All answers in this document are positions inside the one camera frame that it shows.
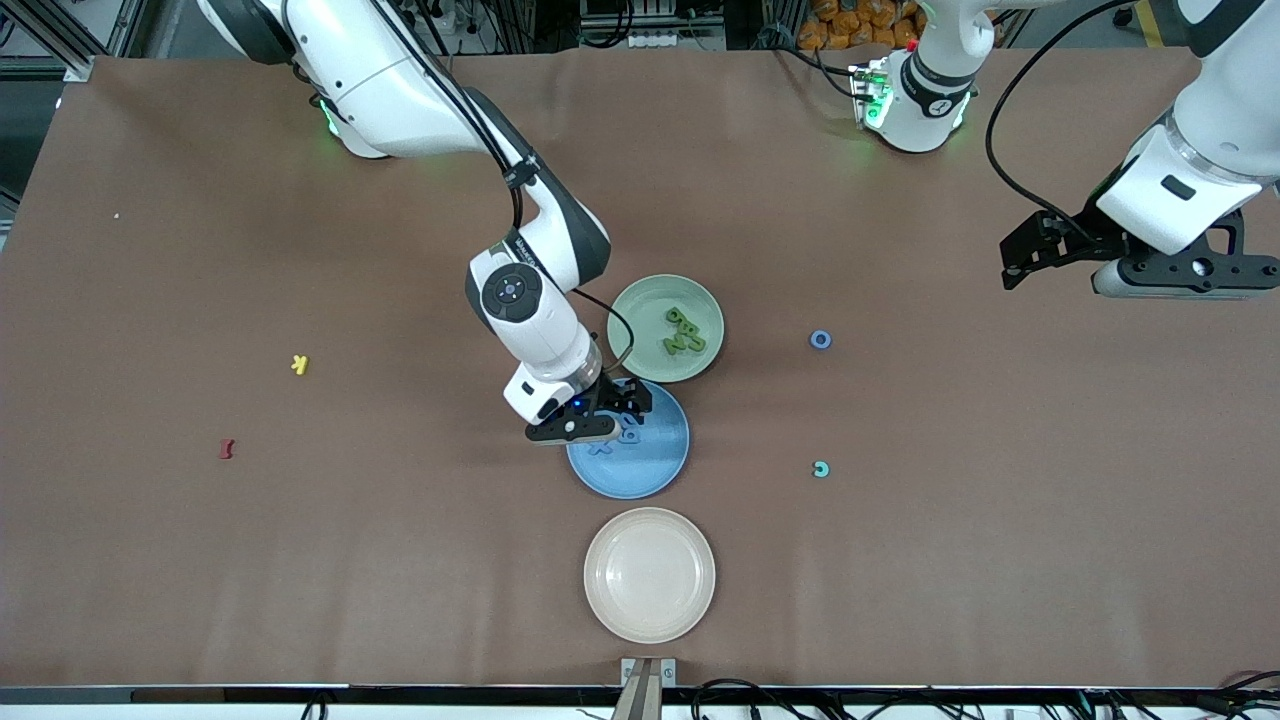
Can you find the beige round plate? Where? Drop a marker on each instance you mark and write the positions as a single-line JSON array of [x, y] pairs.
[[650, 575]]

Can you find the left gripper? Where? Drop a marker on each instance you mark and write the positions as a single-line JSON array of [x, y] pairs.
[[1082, 241]]

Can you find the blue round plate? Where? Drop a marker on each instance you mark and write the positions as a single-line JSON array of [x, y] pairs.
[[640, 475]]

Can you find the orange packaged goods pile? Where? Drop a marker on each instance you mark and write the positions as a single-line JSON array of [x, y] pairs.
[[850, 20]]

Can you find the light green round plate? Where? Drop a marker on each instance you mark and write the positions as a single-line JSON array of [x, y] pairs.
[[690, 300]]

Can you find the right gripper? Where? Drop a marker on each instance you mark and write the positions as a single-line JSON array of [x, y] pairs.
[[620, 397]]

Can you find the brown table cover mat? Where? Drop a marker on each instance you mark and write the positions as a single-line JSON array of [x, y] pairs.
[[200, 600]]

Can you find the white power strip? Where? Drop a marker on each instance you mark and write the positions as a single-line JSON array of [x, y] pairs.
[[675, 40]]

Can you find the teal foam letter C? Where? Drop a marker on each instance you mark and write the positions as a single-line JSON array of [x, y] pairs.
[[814, 469]]

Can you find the yellow foam letter K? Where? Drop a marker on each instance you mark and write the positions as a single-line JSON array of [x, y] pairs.
[[299, 364]]

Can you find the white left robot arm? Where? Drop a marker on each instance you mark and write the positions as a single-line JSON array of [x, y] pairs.
[[1240, 90]]

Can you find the blue foam letter O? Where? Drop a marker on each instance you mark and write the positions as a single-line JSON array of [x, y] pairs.
[[813, 339]]

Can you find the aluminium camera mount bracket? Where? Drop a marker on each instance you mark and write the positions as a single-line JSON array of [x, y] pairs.
[[645, 675]]

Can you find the green foam letter N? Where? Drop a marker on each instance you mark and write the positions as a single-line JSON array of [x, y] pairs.
[[675, 346]]

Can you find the aluminium frame post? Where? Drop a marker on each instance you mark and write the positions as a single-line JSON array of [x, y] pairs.
[[75, 65]]

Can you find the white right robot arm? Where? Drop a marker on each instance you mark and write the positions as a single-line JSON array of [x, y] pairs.
[[380, 80]]

